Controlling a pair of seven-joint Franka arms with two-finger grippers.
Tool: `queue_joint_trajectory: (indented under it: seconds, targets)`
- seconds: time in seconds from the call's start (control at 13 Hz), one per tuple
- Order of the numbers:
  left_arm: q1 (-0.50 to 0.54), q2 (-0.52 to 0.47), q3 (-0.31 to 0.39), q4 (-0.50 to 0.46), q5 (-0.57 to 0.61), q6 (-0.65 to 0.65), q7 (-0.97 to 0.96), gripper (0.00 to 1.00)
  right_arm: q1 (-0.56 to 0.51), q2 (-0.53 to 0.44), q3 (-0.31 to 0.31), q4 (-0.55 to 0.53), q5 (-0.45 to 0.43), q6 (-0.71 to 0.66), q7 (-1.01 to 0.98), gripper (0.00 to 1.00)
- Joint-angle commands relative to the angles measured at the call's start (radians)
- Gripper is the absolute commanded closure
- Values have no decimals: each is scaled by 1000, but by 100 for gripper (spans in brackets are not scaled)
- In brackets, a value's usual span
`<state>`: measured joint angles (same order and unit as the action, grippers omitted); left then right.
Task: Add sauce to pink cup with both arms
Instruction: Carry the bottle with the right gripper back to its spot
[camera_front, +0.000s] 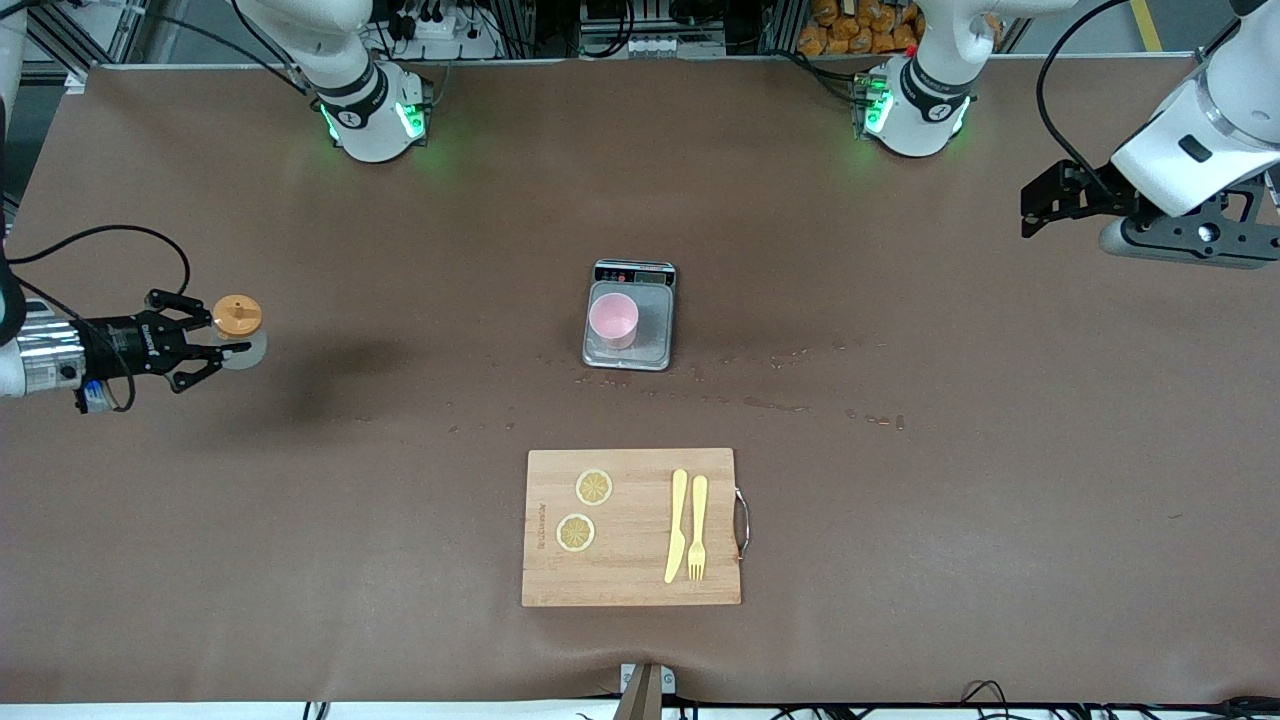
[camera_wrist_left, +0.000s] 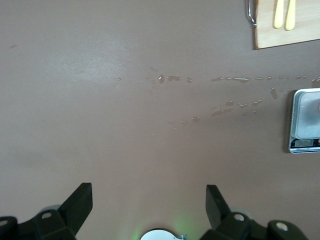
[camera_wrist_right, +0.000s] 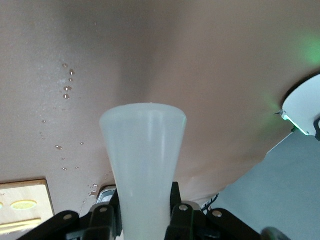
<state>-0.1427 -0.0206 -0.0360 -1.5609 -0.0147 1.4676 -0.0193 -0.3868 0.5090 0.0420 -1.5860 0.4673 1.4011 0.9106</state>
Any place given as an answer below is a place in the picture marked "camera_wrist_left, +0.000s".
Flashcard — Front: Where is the wooden cutting board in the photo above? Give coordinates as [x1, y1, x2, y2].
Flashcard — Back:
[246, 0, 320, 51]

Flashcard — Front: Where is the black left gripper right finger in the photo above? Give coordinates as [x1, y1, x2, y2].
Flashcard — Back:
[199, 184, 308, 240]

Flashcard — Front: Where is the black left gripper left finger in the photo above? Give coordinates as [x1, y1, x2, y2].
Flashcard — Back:
[0, 182, 93, 240]

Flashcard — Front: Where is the silver digital kitchen scale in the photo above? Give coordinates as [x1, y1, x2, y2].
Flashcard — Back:
[287, 87, 320, 154]

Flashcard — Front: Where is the yellow plastic knife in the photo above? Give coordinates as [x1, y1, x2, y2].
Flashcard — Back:
[284, 0, 297, 31]

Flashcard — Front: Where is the yellow plastic fork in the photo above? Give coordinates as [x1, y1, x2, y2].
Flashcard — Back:
[273, 0, 285, 29]

